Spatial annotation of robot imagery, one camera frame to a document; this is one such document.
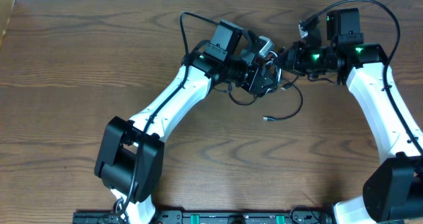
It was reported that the black USB cable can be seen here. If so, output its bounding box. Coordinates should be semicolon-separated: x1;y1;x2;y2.
227;47;304;122

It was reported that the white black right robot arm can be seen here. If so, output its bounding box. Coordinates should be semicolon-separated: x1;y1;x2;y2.
276;8;422;223

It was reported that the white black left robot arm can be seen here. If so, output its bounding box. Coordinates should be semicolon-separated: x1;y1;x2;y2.
95;20;278;223

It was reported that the black mounting rail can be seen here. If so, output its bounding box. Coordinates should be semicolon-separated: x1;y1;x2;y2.
71;209;336;224

